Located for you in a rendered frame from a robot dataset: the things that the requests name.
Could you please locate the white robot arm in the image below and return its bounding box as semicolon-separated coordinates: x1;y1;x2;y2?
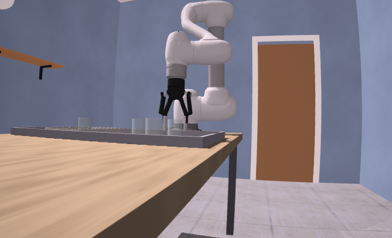
165;1;236;131

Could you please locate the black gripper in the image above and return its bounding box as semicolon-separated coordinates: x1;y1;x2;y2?
159;78;192;132

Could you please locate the pale grey cylinder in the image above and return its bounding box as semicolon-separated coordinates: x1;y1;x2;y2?
168;119;182;136
132;118;146;134
145;118;163;135
78;117;92;129

